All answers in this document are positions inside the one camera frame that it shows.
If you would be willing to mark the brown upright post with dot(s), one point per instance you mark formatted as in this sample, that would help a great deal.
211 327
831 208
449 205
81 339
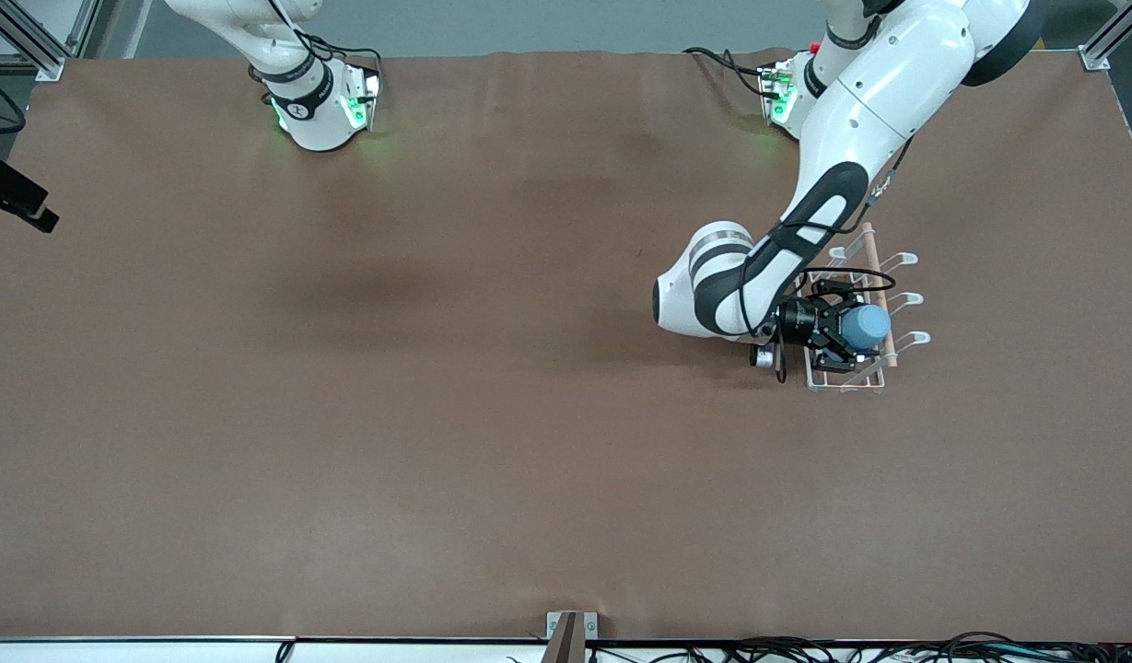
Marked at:
566 645

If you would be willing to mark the blue cup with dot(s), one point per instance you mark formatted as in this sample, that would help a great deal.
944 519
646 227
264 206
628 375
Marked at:
869 327

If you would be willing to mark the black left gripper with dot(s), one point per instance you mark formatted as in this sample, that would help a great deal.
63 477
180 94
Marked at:
799 320

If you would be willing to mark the aluminium frame post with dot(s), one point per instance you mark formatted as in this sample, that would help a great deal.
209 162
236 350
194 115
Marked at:
31 41
1104 41

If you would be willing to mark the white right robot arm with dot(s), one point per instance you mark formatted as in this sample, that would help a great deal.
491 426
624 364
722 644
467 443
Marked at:
308 101

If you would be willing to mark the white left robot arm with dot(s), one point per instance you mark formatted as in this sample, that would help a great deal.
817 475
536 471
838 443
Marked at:
860 101

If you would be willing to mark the grey metal bracket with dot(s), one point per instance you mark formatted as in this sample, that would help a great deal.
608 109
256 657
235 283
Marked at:
591 626

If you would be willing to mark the brown table cover mat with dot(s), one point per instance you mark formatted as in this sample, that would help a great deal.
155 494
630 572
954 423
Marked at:
437 460

